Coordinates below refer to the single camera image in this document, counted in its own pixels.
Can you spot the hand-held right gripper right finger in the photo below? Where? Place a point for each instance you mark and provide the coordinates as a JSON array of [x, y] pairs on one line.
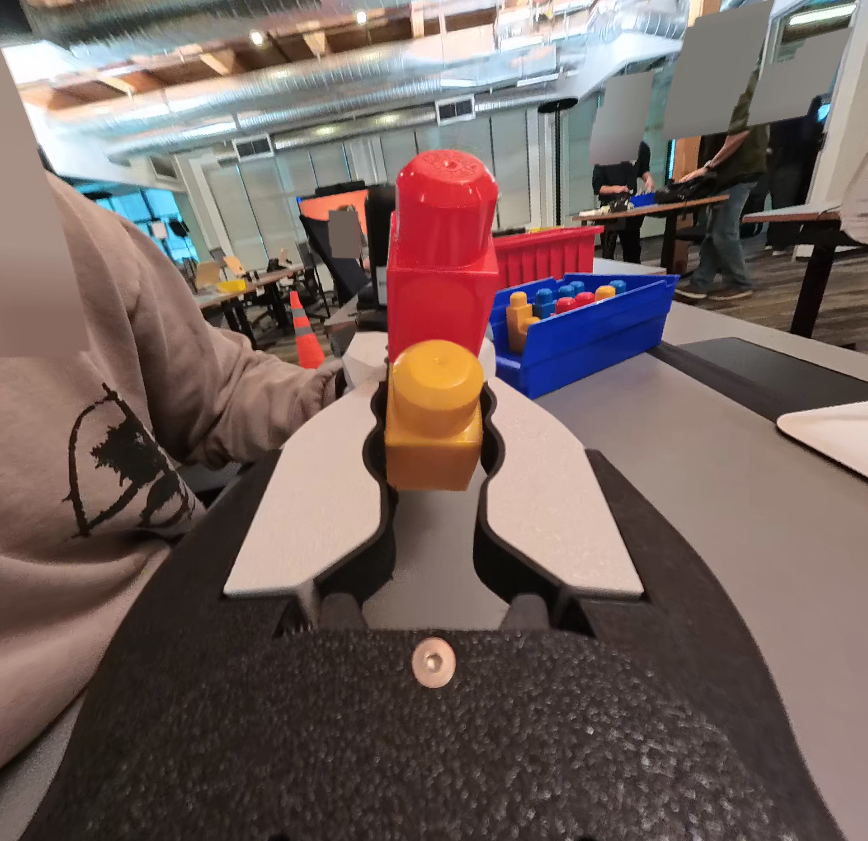
[[556, 515]]

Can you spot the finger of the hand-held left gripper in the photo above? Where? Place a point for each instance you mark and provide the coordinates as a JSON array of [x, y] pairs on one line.
[[366, 363], [487, 360]]

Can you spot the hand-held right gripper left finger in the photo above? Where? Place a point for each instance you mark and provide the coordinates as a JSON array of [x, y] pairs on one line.
[[312, 515]]

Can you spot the group of toy bricks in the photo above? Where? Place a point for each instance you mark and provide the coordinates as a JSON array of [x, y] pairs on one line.
[[519, 319]]

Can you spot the red one-stud block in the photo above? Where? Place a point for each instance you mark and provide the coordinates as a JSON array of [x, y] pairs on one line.
[[441, 278]]

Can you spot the yellow two-stud block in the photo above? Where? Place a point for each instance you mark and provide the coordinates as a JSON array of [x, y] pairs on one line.
[[434, 448]]

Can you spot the blue plastic bin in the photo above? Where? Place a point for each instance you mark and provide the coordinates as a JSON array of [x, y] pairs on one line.
[[590, 353]]

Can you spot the person's left forearm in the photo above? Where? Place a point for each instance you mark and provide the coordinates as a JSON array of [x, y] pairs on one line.
[[271, 393]]

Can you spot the orange traffic cone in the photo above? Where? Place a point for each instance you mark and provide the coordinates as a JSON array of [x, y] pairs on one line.
[[305, 339]]

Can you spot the black high-back chair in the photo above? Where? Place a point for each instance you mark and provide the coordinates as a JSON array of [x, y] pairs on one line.
[[332, 271]]

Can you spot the red plastic bin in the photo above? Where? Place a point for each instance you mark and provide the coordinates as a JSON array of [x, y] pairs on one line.
[[542, 258]]

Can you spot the small yellow bin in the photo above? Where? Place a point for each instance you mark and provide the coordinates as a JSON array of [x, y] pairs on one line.
[[231, 285]]

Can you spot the large orange screen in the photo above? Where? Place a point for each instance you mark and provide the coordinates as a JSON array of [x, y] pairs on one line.
[[319, 210]]

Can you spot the small blue bin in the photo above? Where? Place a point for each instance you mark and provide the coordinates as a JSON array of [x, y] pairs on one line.
[[644, 200]]

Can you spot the ceiling air vent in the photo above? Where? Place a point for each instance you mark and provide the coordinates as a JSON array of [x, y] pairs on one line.
[[253, 147], [454, 109]]

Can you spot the person in beige sweatshirt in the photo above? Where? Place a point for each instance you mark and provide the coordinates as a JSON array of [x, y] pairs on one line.
[[68, 583]]

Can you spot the black bag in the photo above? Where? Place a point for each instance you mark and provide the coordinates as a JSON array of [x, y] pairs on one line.
[[685, 191]]

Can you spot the black floor lamp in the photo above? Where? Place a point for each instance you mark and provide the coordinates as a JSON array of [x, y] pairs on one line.
[[557, 105]]

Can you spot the white document stand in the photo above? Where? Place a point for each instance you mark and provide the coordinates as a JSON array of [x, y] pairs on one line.
[[827, 434]]

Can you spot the silver ceiling duct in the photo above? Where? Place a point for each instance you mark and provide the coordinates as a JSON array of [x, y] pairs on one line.
[[339, 75]]

